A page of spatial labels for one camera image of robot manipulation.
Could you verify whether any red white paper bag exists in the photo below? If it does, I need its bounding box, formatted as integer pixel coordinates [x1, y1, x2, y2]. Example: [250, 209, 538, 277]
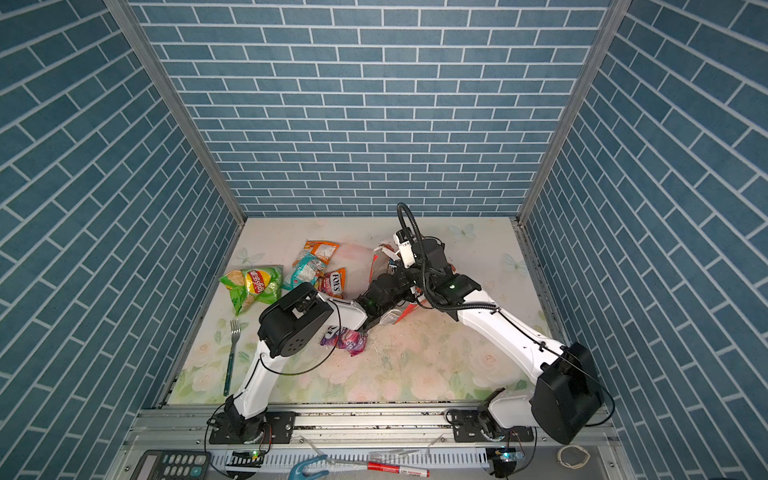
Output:
[337, 238, 446, 333]

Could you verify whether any fruit candy bag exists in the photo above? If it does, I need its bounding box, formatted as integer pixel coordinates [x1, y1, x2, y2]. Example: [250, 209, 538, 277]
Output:
[318, 268, 347, 299]

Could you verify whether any purple berries candy bag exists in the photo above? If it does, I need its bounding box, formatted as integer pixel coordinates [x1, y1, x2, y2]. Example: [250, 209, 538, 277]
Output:
[321, 326, 368, 357]

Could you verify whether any teal candy bag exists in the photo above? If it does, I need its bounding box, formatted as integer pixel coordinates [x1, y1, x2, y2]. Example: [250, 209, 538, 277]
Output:
[283, 252, 327, 291]

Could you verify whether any green chips bag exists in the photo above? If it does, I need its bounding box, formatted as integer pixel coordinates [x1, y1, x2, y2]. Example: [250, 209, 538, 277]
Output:
[219, 265, 283, 316]

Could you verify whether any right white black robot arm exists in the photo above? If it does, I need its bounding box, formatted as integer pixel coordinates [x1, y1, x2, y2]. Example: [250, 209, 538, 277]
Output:
[397, 238, 607, 445]

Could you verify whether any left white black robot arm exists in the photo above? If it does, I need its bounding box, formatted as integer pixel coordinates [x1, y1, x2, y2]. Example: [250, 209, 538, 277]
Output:
[223, 274, 416, 436]

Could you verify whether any metal fork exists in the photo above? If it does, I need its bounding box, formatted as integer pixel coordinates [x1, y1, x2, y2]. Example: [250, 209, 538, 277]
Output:
[223, 319, 241, 397]

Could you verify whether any red marker pen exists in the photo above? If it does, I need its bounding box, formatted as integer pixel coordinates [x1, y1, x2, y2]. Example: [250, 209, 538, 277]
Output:
[366, 462, 430, 478]

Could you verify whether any black calculator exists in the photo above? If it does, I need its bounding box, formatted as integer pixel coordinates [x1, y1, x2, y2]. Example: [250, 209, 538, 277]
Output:
[131, 450, 211, 480]

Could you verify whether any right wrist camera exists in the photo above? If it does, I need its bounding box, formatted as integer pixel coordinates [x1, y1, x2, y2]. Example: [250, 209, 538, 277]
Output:
[393, 227, 416, 268]

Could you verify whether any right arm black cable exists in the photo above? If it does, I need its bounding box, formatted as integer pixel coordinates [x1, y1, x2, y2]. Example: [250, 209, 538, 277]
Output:
[395, 202, 617, 428]

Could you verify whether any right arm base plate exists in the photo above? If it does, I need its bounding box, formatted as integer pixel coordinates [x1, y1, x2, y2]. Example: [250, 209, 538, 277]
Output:
[444, 409, 534, 443]

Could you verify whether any white cable duct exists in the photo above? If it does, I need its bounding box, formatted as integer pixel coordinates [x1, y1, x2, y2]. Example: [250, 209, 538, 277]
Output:
[211, 448, 490, 473]

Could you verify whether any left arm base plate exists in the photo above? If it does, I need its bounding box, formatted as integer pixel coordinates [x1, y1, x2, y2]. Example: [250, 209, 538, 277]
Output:
[207, 411, 296, 445]

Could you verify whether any aluminium rail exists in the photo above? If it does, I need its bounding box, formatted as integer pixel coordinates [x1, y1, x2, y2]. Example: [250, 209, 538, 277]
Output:
[119, 403, 619, 451]

